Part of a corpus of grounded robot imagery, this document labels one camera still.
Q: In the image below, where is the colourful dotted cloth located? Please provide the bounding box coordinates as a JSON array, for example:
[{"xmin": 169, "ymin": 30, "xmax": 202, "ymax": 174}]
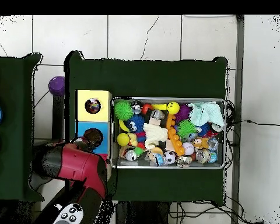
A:
[{"xmin": 85, "ymin": 98, "xmax": 102, "ymax": 114}]

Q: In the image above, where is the grey metal rail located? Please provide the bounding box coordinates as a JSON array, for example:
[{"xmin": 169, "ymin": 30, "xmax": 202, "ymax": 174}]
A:
[{"xmin": 230, "ymin": 15, "xmax": 245, "ymax": 224}]

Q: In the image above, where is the mint green knitted cloth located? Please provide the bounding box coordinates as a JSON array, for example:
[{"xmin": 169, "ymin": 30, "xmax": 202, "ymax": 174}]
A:
[{"xmin": 188, "ymin": 101, "xmax": 225, "ymax": 128}]

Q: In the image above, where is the orange plastic block toy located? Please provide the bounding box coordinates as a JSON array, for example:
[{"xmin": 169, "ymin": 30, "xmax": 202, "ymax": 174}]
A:
[{"xmin": 167, "ymin": 127, "xmax": 186, "ymax": 156}]

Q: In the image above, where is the dark green table cloth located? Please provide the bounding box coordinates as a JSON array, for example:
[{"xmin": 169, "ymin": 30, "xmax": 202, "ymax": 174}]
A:
[
  {"xmin": 64, "ymin": 50, "xmax": 228, "ymax": 206},
  {"xmin": 0, "ymin": 53, "xmax": 44, "ymax": 202}
]

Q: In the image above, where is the cream fluffy cloth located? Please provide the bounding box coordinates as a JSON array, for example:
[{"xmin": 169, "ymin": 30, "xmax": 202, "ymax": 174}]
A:
[{"xmin": 143, "ymin": 123, "xmax": 169, "ymax": 150}]

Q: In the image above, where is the black and white soccer ball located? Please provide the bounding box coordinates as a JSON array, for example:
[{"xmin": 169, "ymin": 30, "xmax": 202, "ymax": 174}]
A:
[{"xmin": 163, "ymin": 150, "xmax": 177, "ymax": 165}]

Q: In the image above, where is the wooden box with three holes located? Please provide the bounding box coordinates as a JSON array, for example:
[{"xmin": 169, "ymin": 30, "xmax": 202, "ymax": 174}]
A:
[{"xmin": 75, "ymin": 89, "xmax": 113, "ymax": 169}]

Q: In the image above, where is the green spiky rubber ball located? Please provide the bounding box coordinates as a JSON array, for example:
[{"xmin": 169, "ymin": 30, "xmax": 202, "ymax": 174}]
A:
[
  {"xmin": 114, "ymin": 100, "xmax": 134, "ymax": 121},
  {"xmin": 177, "ymin": 120, "xmax": 198, "ymax": 139}
]

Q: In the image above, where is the silver wire mesh bin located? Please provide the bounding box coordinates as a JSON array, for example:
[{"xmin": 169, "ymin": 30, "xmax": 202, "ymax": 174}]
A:
[{"xmin": 110, "ymin": 96, "xmax": 226, "ymax": 170}]

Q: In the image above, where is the plain yellow ball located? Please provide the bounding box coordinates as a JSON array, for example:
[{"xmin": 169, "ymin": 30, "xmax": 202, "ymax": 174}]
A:
[{"xmin": 117, "ymin": 132, "xmax": 131, "ymax": 147}]

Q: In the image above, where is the purple round lid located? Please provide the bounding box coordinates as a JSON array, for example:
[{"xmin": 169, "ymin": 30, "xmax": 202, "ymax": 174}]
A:
[{"xmin": 48, "ymin": 75, "xmax": 65, "ymax": 96}]

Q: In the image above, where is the white baseball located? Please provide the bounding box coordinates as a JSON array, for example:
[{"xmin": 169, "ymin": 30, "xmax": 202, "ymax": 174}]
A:
[{"xmin": 182, "ymin": 142, "xmax": 195, "ymax": 156}]

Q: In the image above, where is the blue spiky rubber ball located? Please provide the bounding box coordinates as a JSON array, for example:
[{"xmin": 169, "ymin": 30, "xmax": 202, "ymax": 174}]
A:
[{"xmin": 126, "ymin": 114, "xmax": 146, "ymax": 133}]

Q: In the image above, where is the long black cable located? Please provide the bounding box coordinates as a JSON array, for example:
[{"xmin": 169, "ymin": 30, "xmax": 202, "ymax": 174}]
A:
[{"xmin": 226, "ymin": 119, "xmax": 280, "ymax": 127}]

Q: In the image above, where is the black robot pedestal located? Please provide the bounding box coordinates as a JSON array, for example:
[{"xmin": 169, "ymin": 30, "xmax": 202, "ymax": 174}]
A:
[{"xmin": 115, "ymin": 201, "xmax": 171, "ymax": 224}]

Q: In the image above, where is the yellow smiley face ball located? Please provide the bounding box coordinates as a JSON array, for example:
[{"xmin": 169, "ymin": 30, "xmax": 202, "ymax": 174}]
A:
[{"xmin": 167, "ymin": 101, "xmax": 181, "ymax": 115}]

